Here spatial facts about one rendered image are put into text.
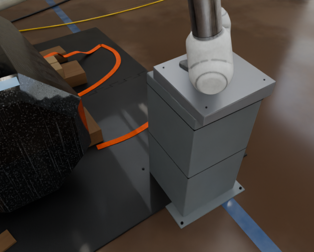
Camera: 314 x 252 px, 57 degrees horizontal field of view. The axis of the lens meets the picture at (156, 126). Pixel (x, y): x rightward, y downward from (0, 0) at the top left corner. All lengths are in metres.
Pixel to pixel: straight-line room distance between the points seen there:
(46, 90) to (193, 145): 0.75
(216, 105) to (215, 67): 0.23
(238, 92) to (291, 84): 1.76
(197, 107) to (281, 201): 1.06
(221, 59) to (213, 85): 0.09
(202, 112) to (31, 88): 0.79
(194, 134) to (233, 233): 0.78
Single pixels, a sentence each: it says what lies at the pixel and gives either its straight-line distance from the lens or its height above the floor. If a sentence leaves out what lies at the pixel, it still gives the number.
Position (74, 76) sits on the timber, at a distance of 2.69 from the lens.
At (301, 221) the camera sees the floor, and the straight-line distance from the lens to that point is 2.00.
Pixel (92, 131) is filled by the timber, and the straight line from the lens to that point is 2.10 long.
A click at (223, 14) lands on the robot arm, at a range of 1.20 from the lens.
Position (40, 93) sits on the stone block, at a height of 0.75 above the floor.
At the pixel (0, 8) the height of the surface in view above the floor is 1.22.
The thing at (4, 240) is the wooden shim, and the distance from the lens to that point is 1.92.
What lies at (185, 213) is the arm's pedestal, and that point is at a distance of 1.79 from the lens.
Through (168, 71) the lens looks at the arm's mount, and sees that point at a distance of 1.33.
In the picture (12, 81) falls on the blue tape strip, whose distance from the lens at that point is 1.44.
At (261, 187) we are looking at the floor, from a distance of 2.04.
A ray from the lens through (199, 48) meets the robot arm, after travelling 0.99.
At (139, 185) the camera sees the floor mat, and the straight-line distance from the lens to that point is 1.92.
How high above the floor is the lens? 1.60
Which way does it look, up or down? 45 degrees down
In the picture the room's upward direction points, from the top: straight up
